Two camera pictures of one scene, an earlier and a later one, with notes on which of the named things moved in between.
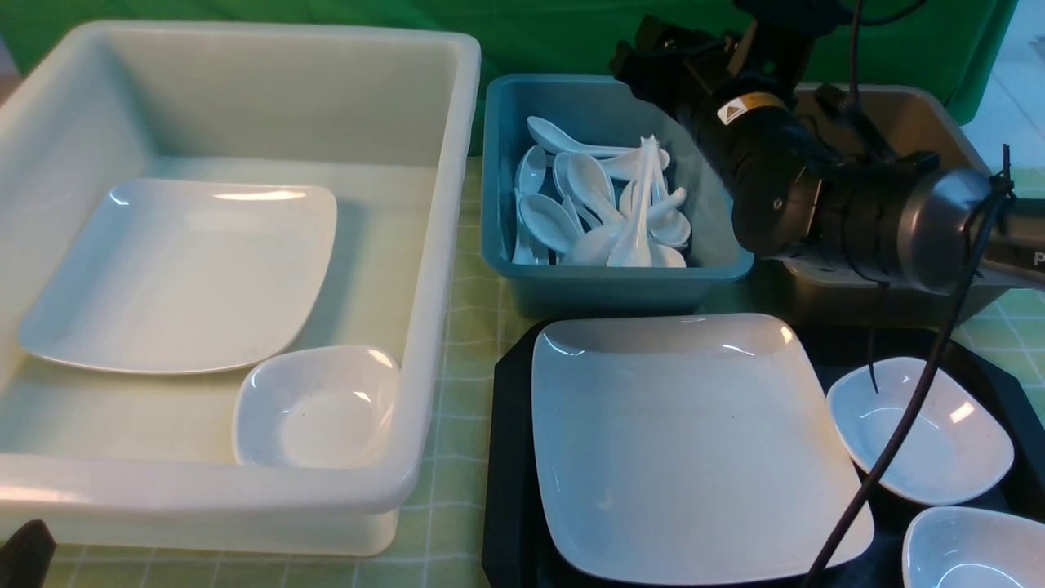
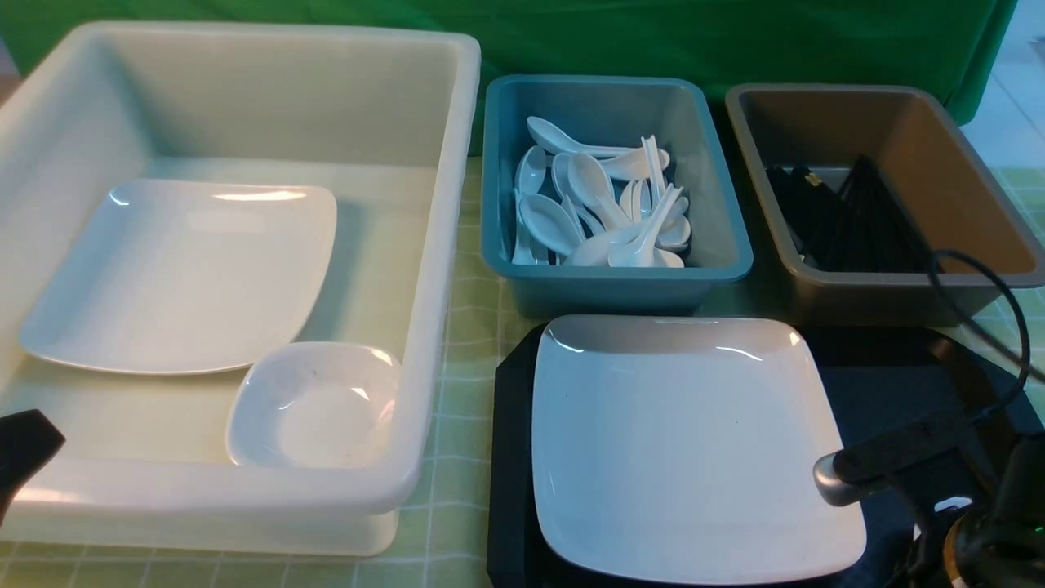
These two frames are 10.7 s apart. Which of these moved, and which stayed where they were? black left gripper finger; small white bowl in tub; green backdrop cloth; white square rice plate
Moved: black left gripper finger
Stayed: white square rice plate; green backdrop cloth; small white bowl in tub
